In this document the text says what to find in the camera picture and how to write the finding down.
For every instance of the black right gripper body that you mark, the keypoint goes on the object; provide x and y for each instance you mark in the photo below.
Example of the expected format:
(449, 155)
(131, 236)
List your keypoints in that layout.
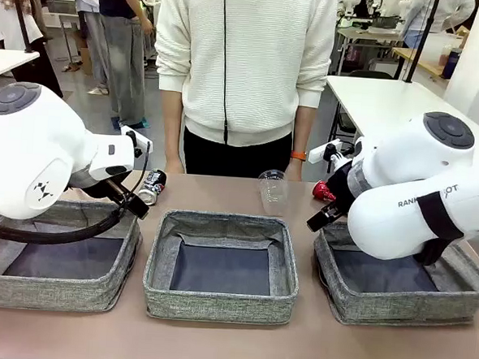
(342, 186)

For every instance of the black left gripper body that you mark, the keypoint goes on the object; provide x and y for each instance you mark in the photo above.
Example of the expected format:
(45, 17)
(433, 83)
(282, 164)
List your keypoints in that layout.
(92, 187)

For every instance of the crushed red drink can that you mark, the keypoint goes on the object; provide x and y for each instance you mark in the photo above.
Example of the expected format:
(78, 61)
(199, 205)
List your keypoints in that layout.
(322, 190)

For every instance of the crushed black drink can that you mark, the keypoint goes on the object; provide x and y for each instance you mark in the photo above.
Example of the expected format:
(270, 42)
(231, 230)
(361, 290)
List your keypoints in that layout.
(154, 182)

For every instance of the clear plastic cup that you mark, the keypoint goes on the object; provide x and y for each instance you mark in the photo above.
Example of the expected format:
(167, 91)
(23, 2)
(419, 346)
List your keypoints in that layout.
(273, 198)

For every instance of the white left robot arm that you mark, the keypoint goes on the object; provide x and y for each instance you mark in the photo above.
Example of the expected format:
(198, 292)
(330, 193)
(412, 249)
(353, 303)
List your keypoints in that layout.
(30, 146)

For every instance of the person's left forearm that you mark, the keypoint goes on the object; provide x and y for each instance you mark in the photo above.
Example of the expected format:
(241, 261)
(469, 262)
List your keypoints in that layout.
(303, 126)

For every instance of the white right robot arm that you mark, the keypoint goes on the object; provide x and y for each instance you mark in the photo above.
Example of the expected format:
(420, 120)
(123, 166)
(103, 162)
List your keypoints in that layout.
(403, 222)

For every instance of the person's right forearm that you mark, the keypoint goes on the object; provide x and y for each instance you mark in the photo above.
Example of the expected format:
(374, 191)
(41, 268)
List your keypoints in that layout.
(173, 126)

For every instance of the person's left hand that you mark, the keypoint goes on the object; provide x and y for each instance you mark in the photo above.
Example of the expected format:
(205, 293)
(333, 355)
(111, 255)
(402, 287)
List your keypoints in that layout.
(295, 170)

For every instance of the person's right hand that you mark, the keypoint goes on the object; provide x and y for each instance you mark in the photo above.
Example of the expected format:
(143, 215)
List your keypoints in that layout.
(174, 167)

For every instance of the orange wristband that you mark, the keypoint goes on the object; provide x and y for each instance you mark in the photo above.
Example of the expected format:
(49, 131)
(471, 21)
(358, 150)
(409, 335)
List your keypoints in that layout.
(298, 155)

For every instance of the large white table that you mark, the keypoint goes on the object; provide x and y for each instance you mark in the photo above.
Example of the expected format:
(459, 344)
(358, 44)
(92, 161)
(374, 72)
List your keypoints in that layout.
(390, 103)

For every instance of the black trousers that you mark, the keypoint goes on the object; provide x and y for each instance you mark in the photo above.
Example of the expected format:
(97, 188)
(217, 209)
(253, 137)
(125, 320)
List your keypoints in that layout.
(240, 159)

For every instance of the grey fabric basket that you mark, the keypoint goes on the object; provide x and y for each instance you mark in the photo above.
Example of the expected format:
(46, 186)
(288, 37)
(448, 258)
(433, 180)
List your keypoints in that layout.
(398, 311)
(215, 306)
(53, 294)

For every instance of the brown cardboard box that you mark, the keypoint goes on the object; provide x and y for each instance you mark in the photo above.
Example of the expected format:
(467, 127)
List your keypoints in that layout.
(86, 62)

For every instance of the person in grey trousers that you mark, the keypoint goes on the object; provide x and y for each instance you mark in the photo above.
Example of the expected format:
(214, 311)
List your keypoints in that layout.
(125, 58)

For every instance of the person in white shirt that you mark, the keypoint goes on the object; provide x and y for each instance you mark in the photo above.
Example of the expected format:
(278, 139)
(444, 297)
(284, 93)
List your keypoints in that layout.
(95, 44)

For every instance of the white knit sweater torso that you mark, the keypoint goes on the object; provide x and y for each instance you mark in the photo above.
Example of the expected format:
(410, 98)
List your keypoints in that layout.
(262, 67)

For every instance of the wooden table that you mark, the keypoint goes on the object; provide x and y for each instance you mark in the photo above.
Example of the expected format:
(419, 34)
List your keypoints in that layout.
(421, 60)

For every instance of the small white table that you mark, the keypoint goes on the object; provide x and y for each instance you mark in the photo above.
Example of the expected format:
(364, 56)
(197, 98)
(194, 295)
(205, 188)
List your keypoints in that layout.
(6, 61)

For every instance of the white workbench with equipment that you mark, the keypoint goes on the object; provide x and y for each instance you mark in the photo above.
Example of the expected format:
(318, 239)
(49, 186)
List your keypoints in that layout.
(370, 33)

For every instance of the dark blue bottle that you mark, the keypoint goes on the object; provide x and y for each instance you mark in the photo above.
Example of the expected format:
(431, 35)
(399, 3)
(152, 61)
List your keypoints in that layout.
(450, 64)

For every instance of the black sweater zipper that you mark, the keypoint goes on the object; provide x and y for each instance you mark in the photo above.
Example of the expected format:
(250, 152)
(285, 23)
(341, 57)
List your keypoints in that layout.
(225, 64)

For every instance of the black stand pole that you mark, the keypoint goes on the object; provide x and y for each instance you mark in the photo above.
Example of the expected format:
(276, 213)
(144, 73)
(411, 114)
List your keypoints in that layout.
(24, 24)
(423, 36)

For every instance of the person in plaid shirt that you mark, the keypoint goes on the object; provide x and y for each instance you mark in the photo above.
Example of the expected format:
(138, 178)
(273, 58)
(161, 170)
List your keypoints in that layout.
(1, 18)

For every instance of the person in light blue shirt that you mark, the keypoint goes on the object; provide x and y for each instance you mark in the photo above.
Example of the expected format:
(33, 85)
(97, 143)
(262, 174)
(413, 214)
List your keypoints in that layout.
(449, 13)

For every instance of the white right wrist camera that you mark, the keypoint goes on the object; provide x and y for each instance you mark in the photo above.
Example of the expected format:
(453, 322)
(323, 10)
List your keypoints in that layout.
(320, 152)

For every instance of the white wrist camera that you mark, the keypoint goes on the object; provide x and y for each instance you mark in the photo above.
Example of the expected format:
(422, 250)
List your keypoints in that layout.
(320, 152)
(142, 142)

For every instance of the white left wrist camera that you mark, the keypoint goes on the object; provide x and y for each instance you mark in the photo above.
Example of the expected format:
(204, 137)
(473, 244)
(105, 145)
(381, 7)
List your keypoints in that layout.
(142, 142)

